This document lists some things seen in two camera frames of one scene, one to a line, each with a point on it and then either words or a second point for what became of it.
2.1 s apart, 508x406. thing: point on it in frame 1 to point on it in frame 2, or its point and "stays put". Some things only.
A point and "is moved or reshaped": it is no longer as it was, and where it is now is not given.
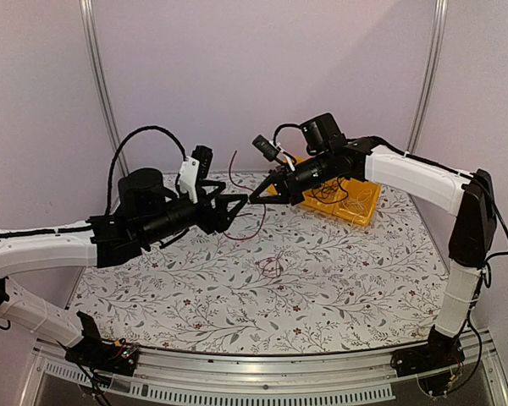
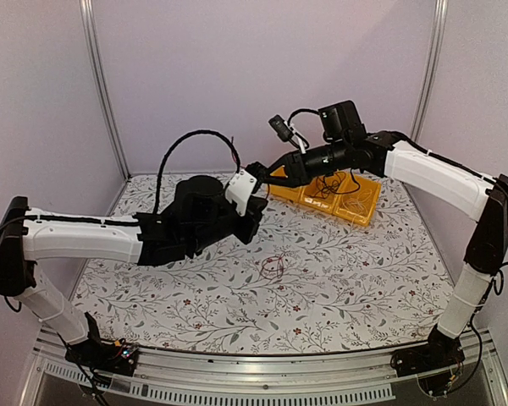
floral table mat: x=285 y=277 stays put
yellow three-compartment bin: x=353 y=200 stays put
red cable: x=248 y=189 is moved or reshaped
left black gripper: x=220 y=222 to x=254 y=208
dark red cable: x=271 y=266 stays put
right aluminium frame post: x=429 y=74 stays put
